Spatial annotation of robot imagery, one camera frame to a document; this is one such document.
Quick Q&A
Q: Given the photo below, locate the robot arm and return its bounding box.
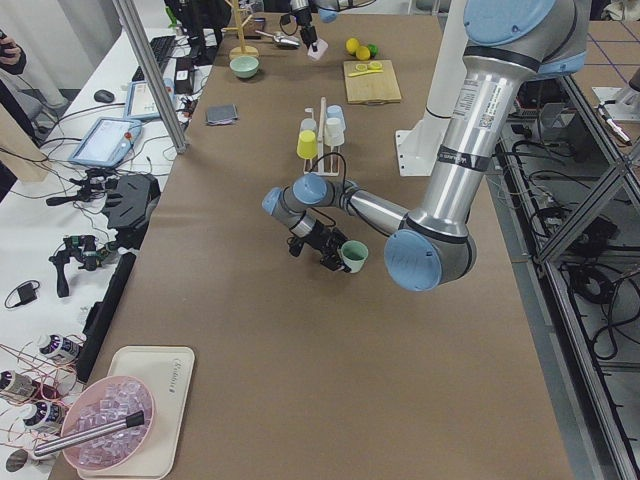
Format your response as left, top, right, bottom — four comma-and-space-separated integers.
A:
262, 1, 591, 291
288, 0, 373, 56

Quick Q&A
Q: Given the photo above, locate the wooden mug tree stand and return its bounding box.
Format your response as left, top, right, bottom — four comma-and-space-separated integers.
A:
223, 0, 259, 60

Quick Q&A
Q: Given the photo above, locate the grey plastic cup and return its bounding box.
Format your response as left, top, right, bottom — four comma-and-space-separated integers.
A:
299, 117, 317, 132

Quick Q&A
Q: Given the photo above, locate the yellow plastic cup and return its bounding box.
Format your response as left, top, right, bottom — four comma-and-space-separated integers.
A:
296, 130, 317, 160

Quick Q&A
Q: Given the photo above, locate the black computer mouse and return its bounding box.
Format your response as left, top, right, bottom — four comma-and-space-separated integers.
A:
93, 89, 115, 104

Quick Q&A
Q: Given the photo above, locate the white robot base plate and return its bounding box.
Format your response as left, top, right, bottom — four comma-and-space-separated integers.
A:
394, 111, 446, 176

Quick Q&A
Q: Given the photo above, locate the white wire cup holder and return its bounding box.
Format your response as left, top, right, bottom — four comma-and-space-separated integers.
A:
302, 97, 346, 176

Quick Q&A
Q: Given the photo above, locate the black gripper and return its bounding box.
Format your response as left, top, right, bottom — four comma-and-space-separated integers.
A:
308, 225, 351, 273
300, 25, 320, 53

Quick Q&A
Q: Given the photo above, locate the green plastic cup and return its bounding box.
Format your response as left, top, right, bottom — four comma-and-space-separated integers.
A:
339, 240, 369, 273

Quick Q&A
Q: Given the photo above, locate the metal tongs tube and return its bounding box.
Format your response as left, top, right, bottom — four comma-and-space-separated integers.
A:
33, 410, 145, 458

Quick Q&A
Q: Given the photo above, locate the aluminium frame post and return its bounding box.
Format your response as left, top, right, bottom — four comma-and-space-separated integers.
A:
112, 0, 187, 154

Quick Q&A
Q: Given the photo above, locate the whole yellow lemon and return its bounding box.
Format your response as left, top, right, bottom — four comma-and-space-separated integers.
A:
345, 37, 360, 55

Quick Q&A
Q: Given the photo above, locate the light blue plastic cup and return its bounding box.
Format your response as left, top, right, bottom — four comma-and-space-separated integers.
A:
326, 104, 344, 120

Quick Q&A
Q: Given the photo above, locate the wooden cutting board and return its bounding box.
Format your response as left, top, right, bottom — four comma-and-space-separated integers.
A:
343, 60, 402, 104

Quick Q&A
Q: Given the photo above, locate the pink plastic cup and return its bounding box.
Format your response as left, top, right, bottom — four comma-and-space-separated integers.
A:
307, 38, 328, 61

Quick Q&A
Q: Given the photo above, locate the white plastic cup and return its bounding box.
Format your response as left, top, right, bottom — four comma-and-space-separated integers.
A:
324, 117, 345, 148

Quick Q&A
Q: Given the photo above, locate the green lime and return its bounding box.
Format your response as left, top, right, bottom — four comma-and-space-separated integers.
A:
367, 44, 378, 58

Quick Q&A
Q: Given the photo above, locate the folded grey cloth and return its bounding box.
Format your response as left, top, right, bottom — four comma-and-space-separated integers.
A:
205, 104, 238, 126

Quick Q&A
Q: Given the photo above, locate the cream plastic serving tray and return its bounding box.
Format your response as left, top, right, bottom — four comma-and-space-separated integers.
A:
79, 346, 195, 479

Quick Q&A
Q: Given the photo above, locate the mint green bowl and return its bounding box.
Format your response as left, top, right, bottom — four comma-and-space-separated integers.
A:
229, 55, 260, 79

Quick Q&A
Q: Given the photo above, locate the blue teach pendant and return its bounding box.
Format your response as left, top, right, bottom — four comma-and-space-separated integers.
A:
69, 117, 142, 167
123, 80, 160, 121

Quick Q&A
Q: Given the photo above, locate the yellow plastic knife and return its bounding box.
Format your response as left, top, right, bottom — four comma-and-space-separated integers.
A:
347, 70, 384, 78

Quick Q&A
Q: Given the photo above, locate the metal scoop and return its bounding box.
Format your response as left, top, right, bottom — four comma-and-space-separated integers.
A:
256, 30, 301, 49

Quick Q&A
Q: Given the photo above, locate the pink bowl with ice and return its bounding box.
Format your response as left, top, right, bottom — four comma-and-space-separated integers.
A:
59, 374, 158, 472

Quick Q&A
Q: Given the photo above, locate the black keyboard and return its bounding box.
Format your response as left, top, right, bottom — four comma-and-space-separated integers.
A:
150, 35, 176, 74

